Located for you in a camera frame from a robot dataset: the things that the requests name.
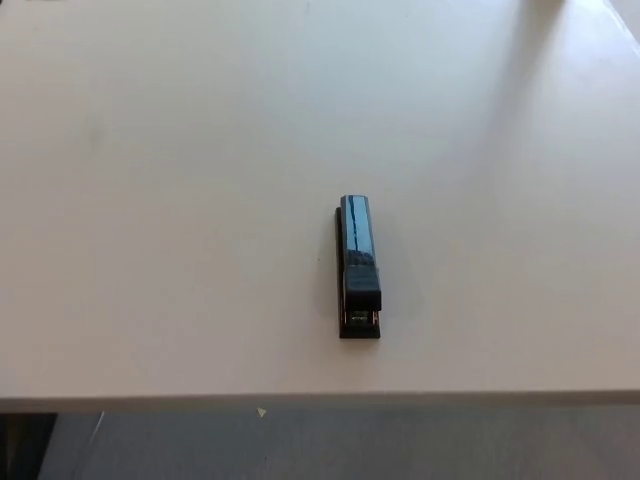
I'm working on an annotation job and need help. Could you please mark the black box-shaped object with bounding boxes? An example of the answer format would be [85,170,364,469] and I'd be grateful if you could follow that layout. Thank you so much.
[0,412,57,480]

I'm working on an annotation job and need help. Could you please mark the black desk stapler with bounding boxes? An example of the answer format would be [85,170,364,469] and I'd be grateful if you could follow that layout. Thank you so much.
[333,193,386,343]

